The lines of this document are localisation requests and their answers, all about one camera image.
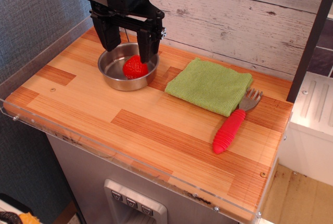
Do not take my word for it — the white toy sink unit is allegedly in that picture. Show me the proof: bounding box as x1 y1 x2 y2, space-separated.
278 72 332 185

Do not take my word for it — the green folded cloth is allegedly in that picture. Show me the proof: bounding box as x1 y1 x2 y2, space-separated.
165 58 253 117

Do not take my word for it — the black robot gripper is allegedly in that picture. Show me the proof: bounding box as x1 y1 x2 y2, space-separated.
88 0 165 63

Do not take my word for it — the yellow black object bottom left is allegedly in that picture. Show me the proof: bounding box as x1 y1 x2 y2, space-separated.
1 212 41 224

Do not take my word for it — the red handled metal fork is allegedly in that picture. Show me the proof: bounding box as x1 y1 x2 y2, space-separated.
212 88 263 154

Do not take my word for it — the silver dispenser button panel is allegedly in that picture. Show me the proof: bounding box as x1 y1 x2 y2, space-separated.
104 179 168 223

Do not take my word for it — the clear acrylic table guard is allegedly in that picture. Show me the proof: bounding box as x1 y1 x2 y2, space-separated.
5 29 292 223

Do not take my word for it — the red plastic strawberry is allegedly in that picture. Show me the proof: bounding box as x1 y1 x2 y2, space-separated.
122 55 148 79

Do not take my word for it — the grey toy fridge cabinet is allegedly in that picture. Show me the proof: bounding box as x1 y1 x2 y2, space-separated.
47 135 235 223

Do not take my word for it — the black vertical post right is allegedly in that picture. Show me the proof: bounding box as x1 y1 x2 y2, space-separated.
286 0 332 103

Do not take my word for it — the round stainless steel bowl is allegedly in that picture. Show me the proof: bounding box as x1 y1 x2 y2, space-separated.
98 43 159 91

